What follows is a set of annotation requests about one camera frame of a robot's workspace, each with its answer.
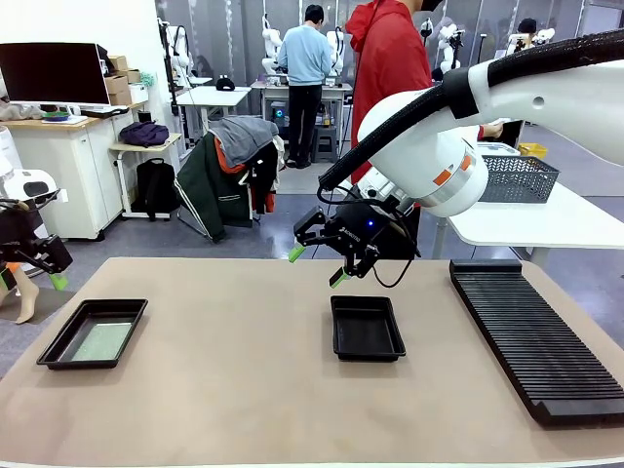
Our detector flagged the black ESD tray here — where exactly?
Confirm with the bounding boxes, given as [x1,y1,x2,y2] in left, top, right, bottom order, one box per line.
[36,298,149,371]
[330,294,408,363]

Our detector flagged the person in blue sweater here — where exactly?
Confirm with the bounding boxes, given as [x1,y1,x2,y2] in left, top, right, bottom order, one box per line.
[277,4,334,171]

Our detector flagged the white side table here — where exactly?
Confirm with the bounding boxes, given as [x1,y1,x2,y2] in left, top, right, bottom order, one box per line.
[447,182,624,251]

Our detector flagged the white cabinet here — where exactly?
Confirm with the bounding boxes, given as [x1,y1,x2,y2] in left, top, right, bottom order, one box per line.
[0,101,150,241]

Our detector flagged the grey workbench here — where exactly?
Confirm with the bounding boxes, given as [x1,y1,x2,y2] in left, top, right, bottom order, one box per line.
[251,80,353,147]

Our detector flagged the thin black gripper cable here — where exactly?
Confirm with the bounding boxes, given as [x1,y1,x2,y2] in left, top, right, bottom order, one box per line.
[316,184,421,290]

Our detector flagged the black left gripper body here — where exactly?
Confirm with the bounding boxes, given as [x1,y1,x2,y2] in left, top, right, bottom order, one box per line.
[0,198,49,260]

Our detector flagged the dark green jacket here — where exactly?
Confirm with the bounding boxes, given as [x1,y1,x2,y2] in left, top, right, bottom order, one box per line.
[175,131,280,244]

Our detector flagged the grey plastic stool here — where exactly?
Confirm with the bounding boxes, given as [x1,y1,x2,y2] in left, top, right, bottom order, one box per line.
[310,125,340,165]

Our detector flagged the small wheeled table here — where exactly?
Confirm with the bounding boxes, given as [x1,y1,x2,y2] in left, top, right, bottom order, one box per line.
[109,134,182,220]

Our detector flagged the person in red jacket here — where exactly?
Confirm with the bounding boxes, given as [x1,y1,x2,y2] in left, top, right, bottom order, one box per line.
[344,0,503,260]

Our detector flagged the white desk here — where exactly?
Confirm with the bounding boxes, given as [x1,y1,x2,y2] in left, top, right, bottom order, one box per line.
[175,85,253,142]

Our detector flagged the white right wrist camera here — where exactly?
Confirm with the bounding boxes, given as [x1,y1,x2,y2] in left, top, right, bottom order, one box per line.
[360,168,407,202]

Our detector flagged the black keyboard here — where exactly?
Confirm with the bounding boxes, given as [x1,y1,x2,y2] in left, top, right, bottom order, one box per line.
[80,105,131,119]

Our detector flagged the black slotted board rack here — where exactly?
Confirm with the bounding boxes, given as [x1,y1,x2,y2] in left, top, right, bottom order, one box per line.
[448,259,624,428]

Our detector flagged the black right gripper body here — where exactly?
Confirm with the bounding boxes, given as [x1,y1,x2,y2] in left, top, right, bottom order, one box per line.
[321,198,420,260]

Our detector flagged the purple bag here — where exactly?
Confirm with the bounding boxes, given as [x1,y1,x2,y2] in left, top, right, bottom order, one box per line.
[119,120,171,148]

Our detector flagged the person in beige shirt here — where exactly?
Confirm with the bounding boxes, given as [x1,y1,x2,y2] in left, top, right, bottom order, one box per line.
[506,18,538,56]

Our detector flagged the mannequin leg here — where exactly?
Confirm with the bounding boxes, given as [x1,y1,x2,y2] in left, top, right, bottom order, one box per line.
[0,265,40,326]

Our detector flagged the white cylindrical air purifier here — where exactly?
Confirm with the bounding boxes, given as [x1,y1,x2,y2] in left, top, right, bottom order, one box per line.
[0,125,23,172]

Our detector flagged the black laptop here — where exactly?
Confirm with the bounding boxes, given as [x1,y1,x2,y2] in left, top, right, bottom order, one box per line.
[497,119,526,149]

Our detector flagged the black computer monitor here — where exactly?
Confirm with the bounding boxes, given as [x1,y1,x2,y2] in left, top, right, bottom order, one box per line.
[0,42,112,106]

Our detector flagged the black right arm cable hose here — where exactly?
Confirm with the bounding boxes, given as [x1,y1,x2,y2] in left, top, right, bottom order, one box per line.
[317,27,624,192]

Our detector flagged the grey hooded jacket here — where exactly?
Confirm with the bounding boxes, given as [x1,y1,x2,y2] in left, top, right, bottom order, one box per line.
[209,115,280,170]

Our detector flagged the grey mesh basket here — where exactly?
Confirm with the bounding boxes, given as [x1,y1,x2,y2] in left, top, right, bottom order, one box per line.
[480,154,561,205]

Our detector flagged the black backpack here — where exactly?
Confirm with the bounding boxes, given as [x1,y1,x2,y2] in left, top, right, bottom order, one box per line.
[135,158,180,223]

